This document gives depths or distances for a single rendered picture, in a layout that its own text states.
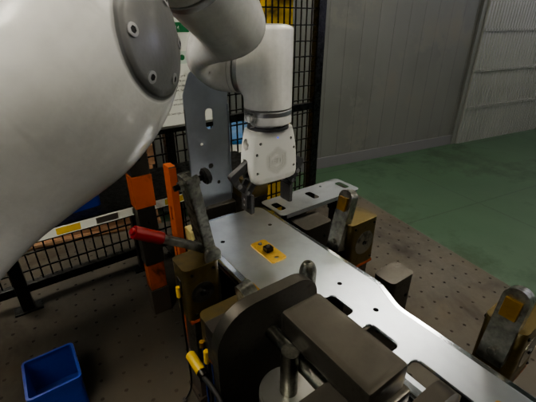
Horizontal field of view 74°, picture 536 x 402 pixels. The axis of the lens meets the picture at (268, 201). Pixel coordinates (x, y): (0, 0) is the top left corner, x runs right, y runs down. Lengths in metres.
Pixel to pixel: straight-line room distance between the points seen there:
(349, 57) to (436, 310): 3.10
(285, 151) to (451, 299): 0.76
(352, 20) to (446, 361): 3.54
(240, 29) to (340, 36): 3.39
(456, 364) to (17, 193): 0.57
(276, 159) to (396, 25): 3.70
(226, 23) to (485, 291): 1.11
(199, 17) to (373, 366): 0.36
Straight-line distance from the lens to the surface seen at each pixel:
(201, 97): 0.88
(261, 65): 0.60
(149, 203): 0.92
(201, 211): 0.62
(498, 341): 0.66
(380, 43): 4.15
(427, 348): 0.63
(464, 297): 1.26
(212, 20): 0.42
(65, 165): 0.18
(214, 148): 0.92
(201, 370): 0.44
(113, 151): 0.18
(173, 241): 0.63
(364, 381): 0.32
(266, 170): 0.65
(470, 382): 0.61
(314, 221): 0.93
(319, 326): 0.35
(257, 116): 0.62
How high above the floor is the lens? 1.44
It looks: 26 degrees down
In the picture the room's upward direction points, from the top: straight up
